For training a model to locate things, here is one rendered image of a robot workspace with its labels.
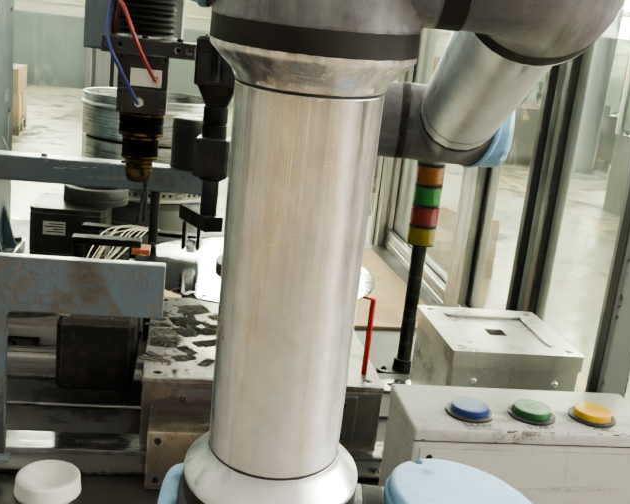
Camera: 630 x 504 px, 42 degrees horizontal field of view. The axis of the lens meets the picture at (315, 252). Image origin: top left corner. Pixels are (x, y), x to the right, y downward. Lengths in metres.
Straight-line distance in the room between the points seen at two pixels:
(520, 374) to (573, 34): 0.69
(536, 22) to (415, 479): 0.31
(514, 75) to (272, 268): 0.22
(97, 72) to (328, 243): 1.73
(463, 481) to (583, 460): 0.35
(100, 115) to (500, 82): 1.27
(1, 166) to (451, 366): 0.73
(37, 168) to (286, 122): 0.92
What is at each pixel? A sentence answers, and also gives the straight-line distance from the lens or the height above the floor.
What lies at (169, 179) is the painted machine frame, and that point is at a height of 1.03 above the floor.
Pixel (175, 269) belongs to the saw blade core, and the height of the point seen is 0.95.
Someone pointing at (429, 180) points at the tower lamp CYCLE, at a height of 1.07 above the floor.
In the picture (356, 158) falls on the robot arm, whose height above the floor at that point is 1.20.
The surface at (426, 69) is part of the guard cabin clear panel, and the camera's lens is 2.10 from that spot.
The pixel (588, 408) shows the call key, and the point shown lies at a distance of 0.97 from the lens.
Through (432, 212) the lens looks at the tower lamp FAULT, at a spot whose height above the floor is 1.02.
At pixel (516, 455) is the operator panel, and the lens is 0.91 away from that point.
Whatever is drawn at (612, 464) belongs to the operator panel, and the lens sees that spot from 0.96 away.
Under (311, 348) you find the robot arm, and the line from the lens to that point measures 0.49.
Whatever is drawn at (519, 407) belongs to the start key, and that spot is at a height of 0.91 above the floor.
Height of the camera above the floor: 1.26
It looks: 14 degrees down
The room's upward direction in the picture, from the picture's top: 6 degrees clockwise
